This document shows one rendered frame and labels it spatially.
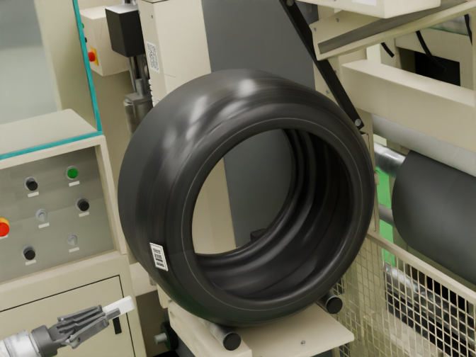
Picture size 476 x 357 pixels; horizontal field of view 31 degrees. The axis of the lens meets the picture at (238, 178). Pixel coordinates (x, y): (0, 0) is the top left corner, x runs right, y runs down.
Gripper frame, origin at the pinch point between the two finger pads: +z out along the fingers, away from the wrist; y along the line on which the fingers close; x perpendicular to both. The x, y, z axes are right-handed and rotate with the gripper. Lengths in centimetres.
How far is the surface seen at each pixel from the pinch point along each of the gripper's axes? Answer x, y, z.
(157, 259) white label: -12.7, -10.2, 10.3
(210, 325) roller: 14.2, -1.5, 19.1
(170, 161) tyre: -32.4, -9.3, 20.0
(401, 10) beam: -53, -35, 66
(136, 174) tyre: -28.5, 1.3, 14.3
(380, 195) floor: 131, 225, 194
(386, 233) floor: 127, 179, 168
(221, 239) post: 8.6, 26.5, 36.3
